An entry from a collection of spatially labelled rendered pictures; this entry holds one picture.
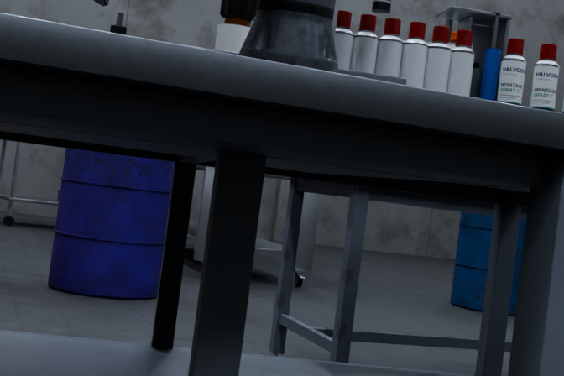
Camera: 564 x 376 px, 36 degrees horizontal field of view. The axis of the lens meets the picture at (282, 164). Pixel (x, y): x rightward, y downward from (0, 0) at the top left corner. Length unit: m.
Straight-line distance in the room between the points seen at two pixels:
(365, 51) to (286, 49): 0.55
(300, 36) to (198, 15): 10.67
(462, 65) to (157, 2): 10.10
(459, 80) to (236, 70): 1.06
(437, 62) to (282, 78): 1.01
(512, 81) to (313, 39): 0.71
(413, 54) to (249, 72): 1.01
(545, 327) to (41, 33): 0.62
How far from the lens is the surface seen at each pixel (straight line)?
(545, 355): 1.04
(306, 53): 1.27
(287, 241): 3.63
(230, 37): 2.02
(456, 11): 1.95
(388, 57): 1.81
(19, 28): 0.81
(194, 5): 11.94
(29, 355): 2.31
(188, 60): 0.82
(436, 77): 1.83
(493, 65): 1.94
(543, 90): 1.92
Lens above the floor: 0.71
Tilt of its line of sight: 2 degrees up
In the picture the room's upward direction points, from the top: 7 degrees clockwise
